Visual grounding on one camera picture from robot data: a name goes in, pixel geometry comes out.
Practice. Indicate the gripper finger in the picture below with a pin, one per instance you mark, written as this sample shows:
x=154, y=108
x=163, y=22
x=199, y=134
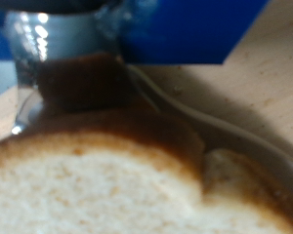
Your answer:
x=71, y=39

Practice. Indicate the spatula with blue grip block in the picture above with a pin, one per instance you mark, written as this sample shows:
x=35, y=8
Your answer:
x=185, y=32

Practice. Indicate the white bread slice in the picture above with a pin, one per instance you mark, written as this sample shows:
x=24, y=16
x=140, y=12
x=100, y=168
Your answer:
x=88, y=195

